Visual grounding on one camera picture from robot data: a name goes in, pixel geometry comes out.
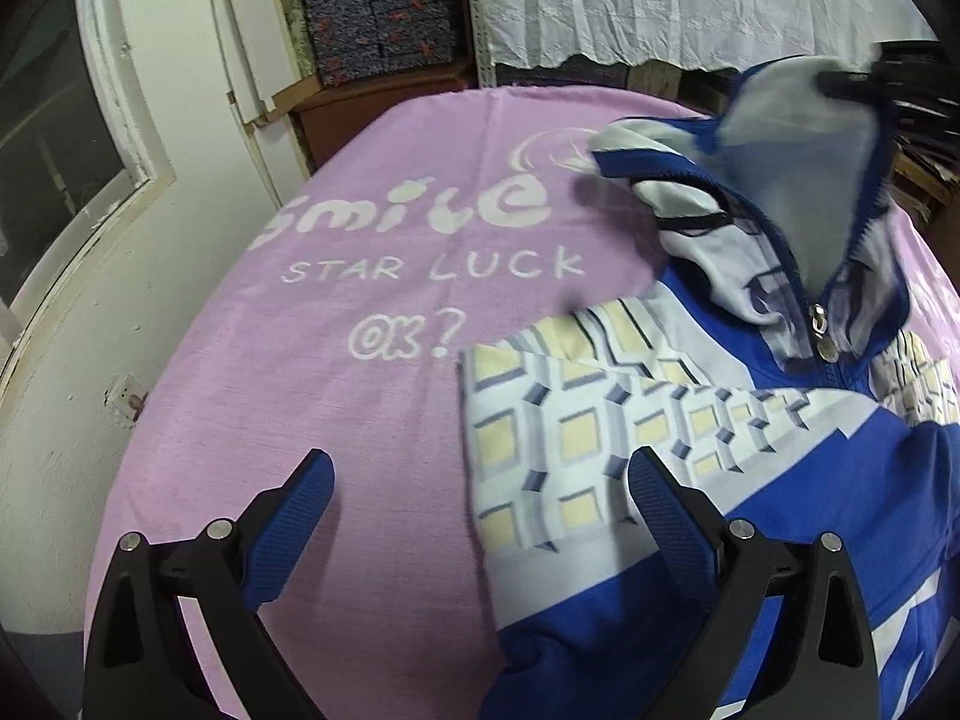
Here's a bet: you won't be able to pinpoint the blue red white hooded jacket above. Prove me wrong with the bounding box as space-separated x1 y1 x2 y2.
459 56 960 720

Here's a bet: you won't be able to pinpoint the stack of blue patterned boxes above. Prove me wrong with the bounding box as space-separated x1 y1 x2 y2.
296 0 462 83

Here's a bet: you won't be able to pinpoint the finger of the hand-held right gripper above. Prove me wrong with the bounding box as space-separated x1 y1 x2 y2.
821 41 960 136

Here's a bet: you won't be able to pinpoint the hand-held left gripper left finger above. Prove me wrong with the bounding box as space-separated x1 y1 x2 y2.
81 448 336 720

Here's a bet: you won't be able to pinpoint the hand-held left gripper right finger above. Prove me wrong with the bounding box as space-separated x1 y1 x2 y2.
627 446 880 720

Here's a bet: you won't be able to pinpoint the white leaning boards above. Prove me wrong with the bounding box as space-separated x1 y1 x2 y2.
206 0 293 128

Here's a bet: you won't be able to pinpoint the pink printed blanket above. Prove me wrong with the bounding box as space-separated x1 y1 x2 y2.
82 82 960 720

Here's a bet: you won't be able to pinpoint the brown wooden shelf cabinet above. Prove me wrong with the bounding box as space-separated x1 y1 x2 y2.
289 0 481 173

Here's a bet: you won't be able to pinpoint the green patterned board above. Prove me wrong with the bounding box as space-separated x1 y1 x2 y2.
270 0 320 76

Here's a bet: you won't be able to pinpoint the white framed window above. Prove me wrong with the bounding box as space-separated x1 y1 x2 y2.
0 0 177 383

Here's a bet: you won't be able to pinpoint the wall socket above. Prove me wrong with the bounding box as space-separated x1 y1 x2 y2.
109 375 147 421

